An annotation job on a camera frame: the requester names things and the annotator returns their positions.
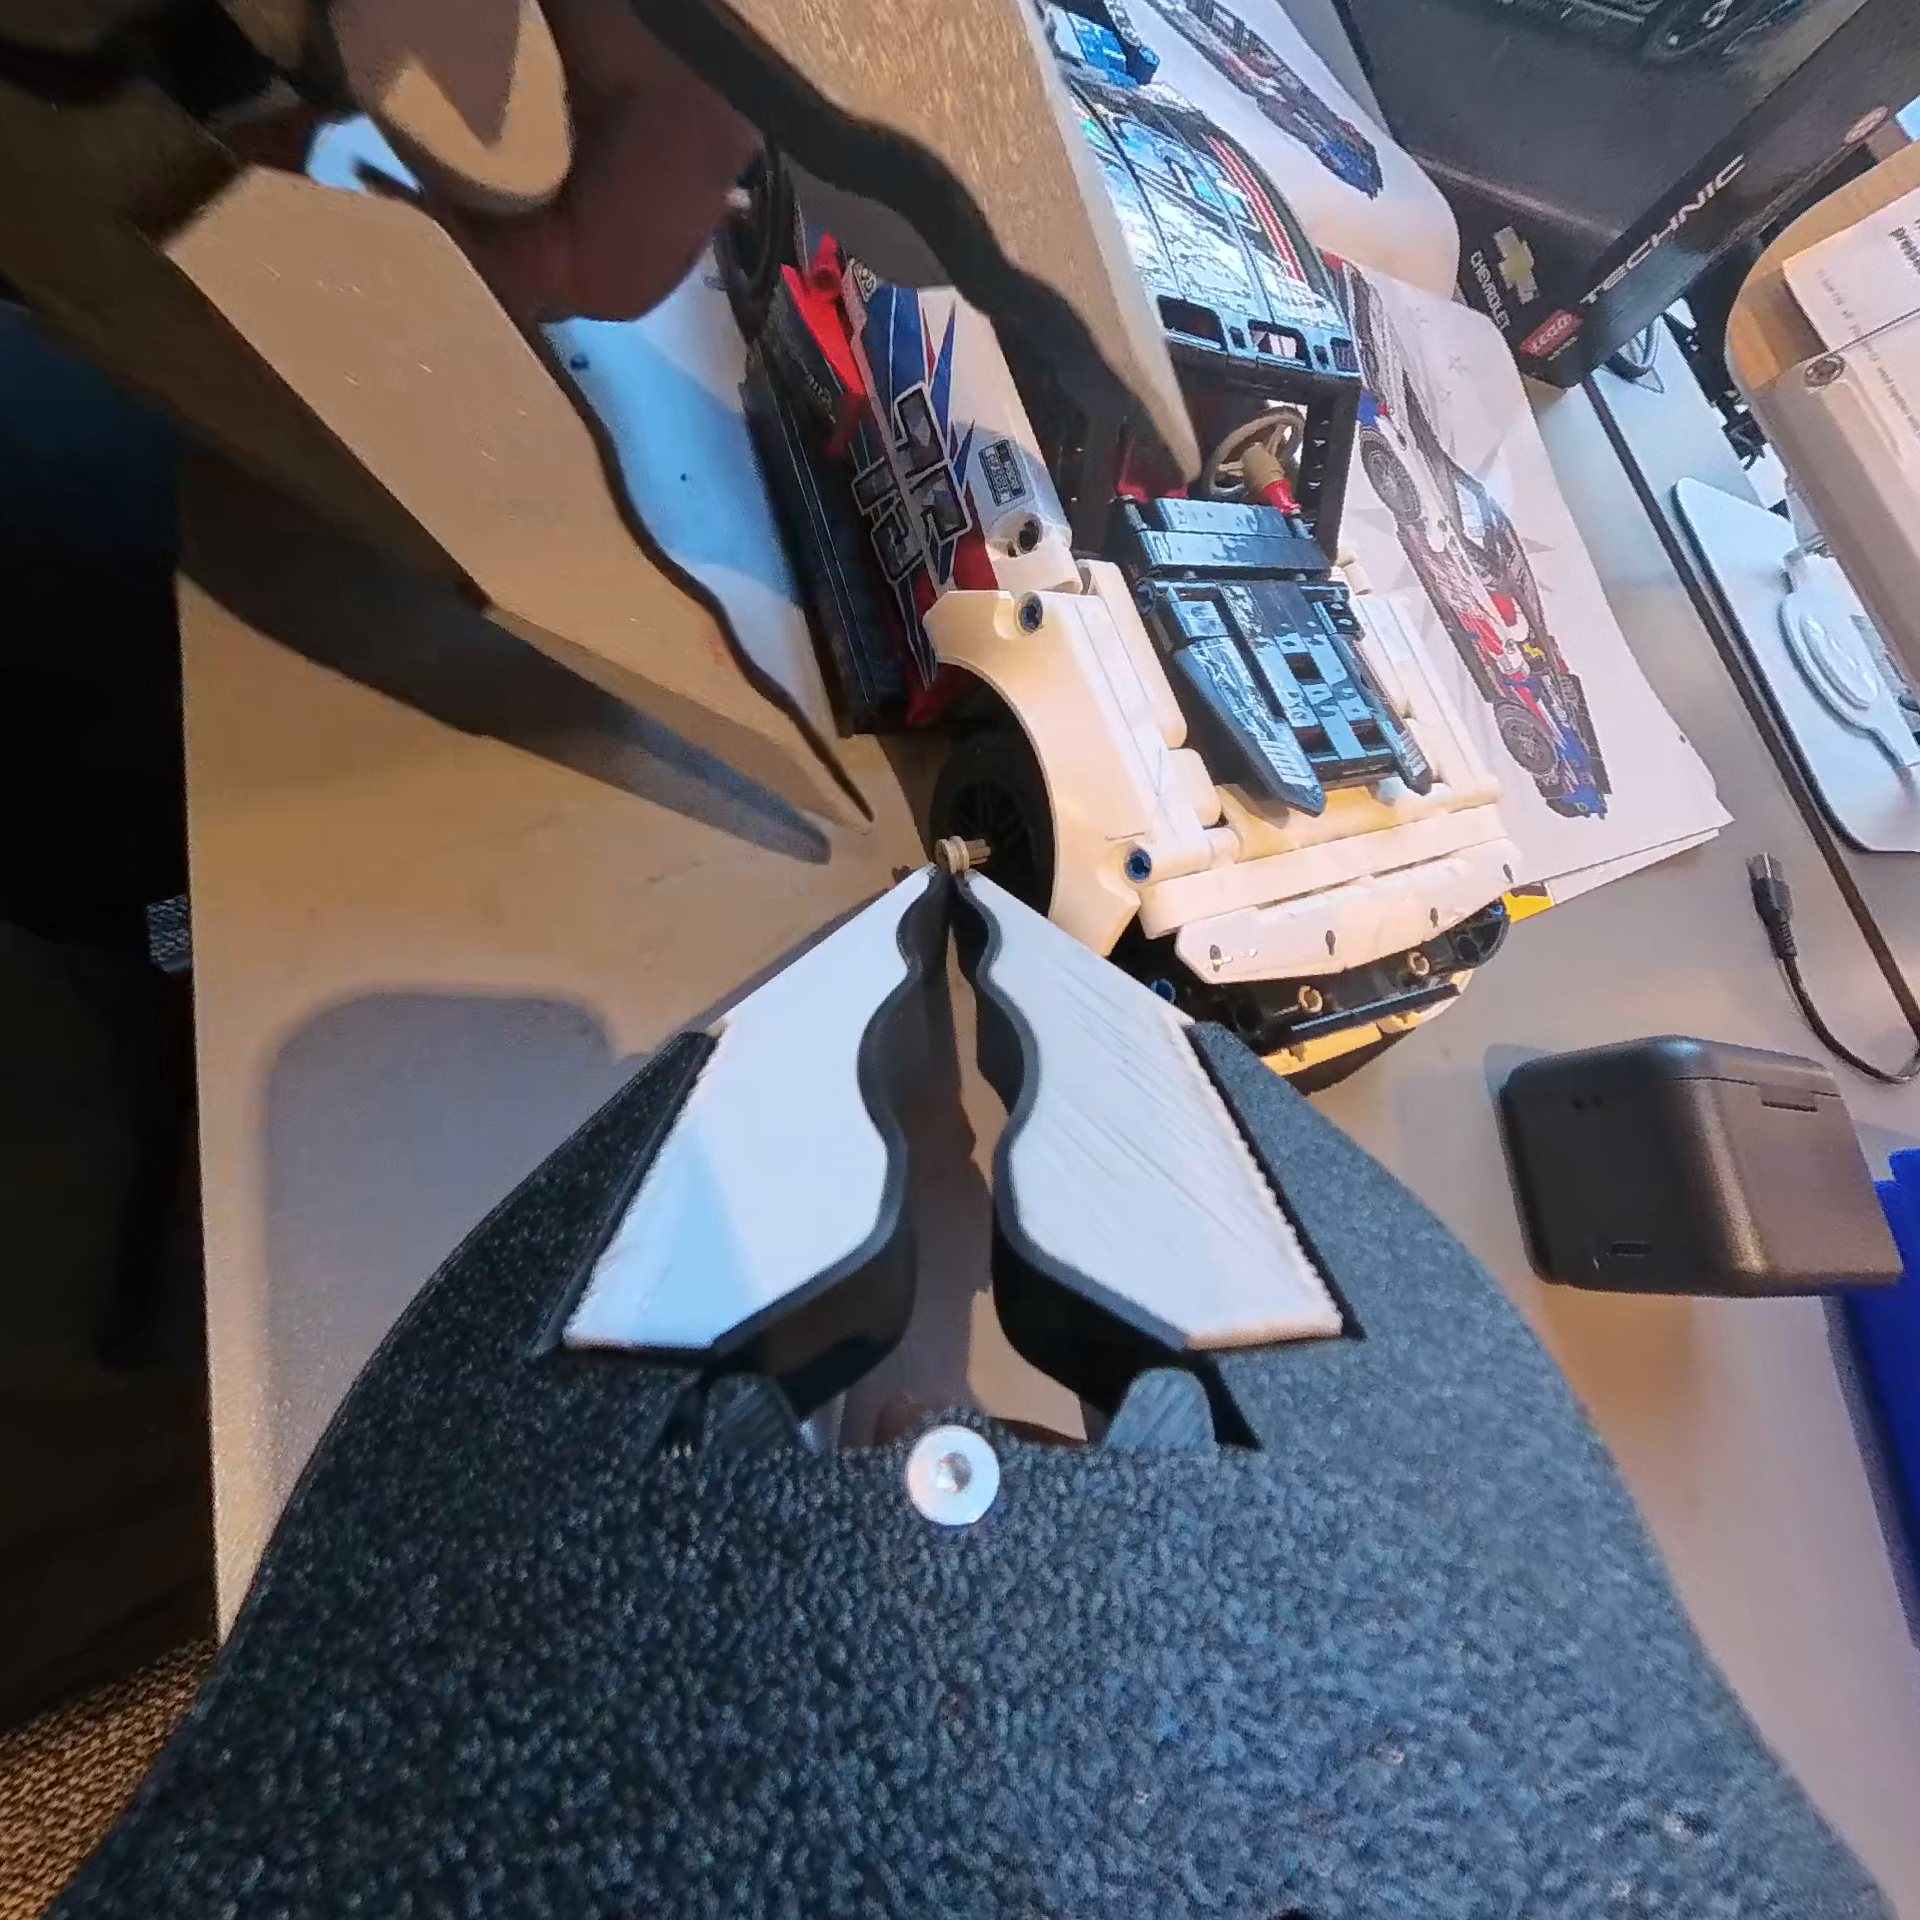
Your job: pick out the race car instruction booklet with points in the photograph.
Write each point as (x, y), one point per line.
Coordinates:
(1529, 598)

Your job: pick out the grey desk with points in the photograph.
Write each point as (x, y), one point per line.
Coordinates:
(523, 962)

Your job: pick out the toy race car box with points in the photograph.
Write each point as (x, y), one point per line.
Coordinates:
(1619, 152)

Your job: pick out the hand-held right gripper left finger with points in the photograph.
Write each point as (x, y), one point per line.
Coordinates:
(748, 1186)

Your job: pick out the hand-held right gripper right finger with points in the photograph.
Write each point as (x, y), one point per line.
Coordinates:
(1154, 1186)

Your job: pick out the black rounded device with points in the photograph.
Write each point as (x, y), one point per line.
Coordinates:
(1678, 1169)

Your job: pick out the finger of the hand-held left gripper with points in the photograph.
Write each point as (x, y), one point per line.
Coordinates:
(989, 152)
(418, 406)

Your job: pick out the toy brick race car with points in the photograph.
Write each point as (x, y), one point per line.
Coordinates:
(1141, 673)

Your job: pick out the person's left hand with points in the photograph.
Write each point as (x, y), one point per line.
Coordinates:
(643, 226)

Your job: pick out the blue plastic bin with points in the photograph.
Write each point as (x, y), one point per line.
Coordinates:
(1892, 1350)

